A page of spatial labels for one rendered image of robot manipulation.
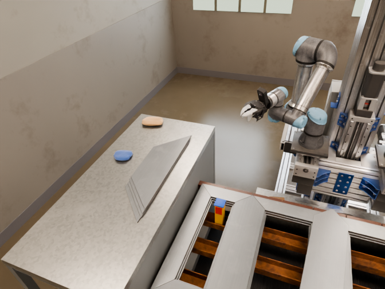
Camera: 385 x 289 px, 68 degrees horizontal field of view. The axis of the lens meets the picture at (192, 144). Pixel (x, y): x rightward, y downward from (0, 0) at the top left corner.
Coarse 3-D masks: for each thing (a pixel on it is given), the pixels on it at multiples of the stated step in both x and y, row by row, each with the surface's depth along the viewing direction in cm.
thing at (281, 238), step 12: (216, 228) 180; (264, 228) 175; (264, 240) 170; (276, 240) 167; (288, 240) 171; (300, 240) 170; (300, 252) 165; (360, 252) 158; (360, 264) 153; (372, 264) 157; (384, 264) 157; (384, 276) 152
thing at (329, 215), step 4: (324, 212) 166; (328, 212) 165; (320, 216) 164; (324, 216) 163; (328, 216) 163; (332, 216) 163; (336, 216) 163; (332, 220) 161; (336, 220) 161; (340, 220) 161; (344, 224) 158
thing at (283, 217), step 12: (228, 204) 177; (204, 216) 170; (264, 216) 167; (276, 216) 168; (288, 216) 165; (192, 240) 157; (348, 240) 151; (372, 240) 152; (384, 240) 150; (216, 252) 152; (348, 252) 145; (252, 264) 143; (348, 264) 140; (180, 276) 143; (252, 276) 140; (348, 276) 136; (204, 288) 137; (348, 288) 131
